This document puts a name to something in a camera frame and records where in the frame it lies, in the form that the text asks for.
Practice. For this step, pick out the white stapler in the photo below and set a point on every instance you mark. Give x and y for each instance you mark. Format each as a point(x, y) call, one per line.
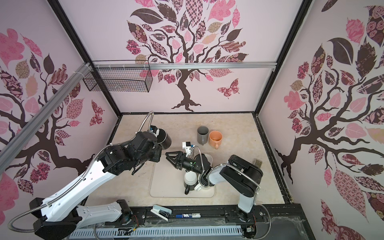
point(162, 212)

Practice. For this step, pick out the white slotted cable duct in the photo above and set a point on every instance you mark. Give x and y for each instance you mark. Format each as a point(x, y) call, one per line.
point(123, 233)

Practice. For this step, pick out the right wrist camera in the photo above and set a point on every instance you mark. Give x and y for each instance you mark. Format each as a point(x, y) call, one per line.
point(187, 146)

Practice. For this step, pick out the back aluminium rail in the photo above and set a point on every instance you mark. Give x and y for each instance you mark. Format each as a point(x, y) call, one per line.
point(189, 66)

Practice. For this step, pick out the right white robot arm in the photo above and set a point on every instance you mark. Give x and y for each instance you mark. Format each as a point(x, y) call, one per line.
point(240, 174)

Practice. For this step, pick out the left aluminium rail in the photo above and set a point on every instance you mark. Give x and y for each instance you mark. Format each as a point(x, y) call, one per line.
point(12, 149)

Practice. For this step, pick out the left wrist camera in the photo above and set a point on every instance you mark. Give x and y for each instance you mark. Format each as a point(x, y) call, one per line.
point(154, 130)

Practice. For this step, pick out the black wire basket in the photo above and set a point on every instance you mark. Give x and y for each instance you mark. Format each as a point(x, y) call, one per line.
point(120, 76)

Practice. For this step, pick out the peach orange mug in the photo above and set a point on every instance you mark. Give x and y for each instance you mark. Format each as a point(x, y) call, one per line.
point(215, 139)

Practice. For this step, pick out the green spice jar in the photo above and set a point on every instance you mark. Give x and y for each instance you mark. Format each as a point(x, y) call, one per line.
point(258, 163)

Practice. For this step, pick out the aluminium rail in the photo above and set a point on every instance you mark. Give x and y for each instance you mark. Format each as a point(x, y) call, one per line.
point(189, 66)
point(12, 149)

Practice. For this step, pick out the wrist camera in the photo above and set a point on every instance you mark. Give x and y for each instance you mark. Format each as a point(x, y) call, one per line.
point(187, 146)
point(154, 130)

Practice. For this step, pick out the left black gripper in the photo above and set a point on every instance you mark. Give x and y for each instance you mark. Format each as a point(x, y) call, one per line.
point(157, 149)

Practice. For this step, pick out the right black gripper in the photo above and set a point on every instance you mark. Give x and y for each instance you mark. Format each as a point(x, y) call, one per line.
point(179, 163)

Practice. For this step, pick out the blue white marker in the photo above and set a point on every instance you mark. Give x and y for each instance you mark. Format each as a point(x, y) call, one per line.
point(189, 216)

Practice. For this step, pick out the white ribbed mug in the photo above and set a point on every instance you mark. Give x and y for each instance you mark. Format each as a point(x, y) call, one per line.
point(200, 187)

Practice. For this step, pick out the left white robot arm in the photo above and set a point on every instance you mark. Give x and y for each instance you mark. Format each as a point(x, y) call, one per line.
point(61, 214)

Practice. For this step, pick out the black and white mug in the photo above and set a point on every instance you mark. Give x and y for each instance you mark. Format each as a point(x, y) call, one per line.
point(190, 182)

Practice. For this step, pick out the clear plastic tray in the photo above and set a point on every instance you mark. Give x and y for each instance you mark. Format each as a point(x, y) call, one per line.
point(168, 182)

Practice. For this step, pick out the grey mug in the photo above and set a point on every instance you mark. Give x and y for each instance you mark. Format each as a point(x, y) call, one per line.
point(202, 135)

